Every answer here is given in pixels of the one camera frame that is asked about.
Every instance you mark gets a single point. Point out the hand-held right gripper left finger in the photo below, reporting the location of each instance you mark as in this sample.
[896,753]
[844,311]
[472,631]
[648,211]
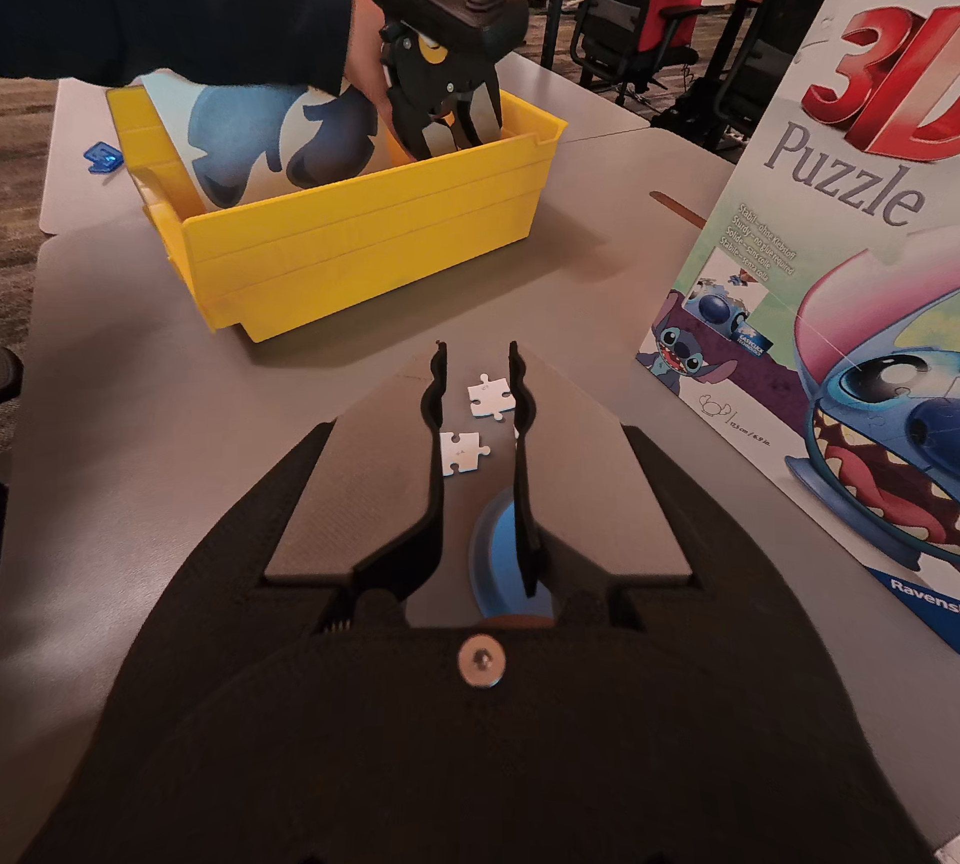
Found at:
[360,496]

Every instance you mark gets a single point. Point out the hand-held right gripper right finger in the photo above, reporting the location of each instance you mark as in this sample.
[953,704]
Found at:
[600,504]

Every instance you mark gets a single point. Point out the yellow plastic bin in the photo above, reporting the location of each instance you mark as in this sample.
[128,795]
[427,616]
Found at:
[360,248]

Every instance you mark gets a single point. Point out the white puzzle piece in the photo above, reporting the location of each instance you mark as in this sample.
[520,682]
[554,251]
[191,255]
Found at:
[461,453]
[491,397]

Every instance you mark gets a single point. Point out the printed puzzle box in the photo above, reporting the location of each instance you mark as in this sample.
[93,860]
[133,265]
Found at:
[795,294]

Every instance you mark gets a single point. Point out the person's left hand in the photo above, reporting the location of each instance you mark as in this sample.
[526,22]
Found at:
[367,53]

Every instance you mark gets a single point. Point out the blue round disc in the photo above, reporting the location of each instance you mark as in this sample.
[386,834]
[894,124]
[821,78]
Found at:
[496,556]

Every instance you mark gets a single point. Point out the red backed office chair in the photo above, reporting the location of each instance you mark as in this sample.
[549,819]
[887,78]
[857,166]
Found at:
[675,1]

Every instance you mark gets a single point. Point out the brown strip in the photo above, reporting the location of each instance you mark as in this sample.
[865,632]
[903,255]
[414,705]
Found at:
[679,209]

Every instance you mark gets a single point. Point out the blue plastic clip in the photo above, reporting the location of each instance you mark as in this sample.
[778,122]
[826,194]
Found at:
[101,157]

